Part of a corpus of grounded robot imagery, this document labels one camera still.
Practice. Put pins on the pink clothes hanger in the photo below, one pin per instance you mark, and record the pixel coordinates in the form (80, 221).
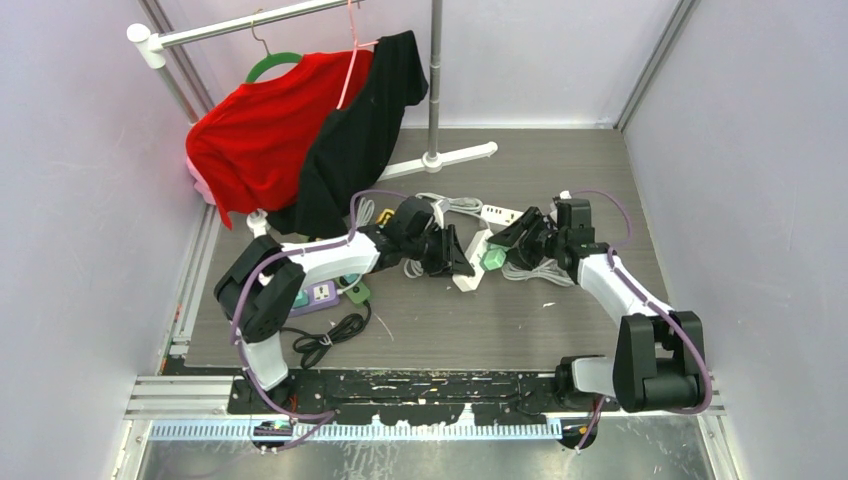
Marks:
(357, 45)

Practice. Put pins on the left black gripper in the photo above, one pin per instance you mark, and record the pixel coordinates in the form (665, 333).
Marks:
(450, 255)

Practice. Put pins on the dark green power strip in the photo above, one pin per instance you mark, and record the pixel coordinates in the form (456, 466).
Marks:
(329, 260)

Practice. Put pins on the white metal clothes rack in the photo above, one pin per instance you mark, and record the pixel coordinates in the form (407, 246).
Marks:
(152, 46)

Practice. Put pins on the long white power strip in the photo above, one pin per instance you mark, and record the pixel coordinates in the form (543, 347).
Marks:
(474, 252)

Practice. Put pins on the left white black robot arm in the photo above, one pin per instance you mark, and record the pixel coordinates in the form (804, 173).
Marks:
(259, 290)

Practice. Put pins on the red t-shirt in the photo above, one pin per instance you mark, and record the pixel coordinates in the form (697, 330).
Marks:
(250, 148)

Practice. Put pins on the teal plug on purple strip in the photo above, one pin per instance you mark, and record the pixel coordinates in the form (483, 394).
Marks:
(302, 300)

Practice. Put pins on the short white power strip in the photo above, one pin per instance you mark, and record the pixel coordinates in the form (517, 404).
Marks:
(498, 218)

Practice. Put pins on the green plug adapter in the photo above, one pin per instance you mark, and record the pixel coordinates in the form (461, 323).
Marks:
(493, 258)

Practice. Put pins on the purple power strip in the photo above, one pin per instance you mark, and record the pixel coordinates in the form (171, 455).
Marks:
(329, 294)

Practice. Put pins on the orange power strip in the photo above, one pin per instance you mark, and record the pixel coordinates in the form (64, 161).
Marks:
(384, 216)

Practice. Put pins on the green clothes hanger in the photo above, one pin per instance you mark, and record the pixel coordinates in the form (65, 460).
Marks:
(270, 60)

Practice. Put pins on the black t-shirt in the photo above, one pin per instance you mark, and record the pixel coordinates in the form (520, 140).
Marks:
(355, 144)

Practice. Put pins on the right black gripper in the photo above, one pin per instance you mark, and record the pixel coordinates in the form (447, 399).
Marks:
(511, 234)

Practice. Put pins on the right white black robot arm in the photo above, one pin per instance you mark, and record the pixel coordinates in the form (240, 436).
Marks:
(659, 359)

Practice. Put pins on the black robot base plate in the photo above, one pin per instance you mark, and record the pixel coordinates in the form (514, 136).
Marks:
(430, 405)

